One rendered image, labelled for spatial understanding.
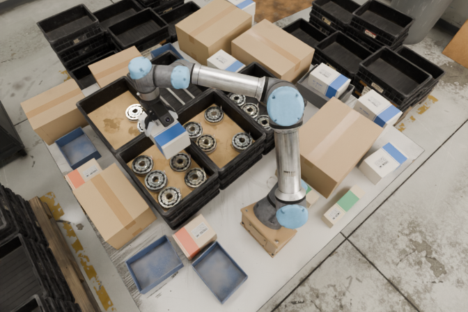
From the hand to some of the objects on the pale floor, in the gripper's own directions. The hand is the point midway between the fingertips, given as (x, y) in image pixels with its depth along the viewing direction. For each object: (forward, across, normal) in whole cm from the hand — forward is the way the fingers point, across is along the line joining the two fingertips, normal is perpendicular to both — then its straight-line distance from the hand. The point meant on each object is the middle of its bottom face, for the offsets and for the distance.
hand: (163, 128), depth 131 cm
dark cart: (+110, +94, -151) cm, 209 cm away
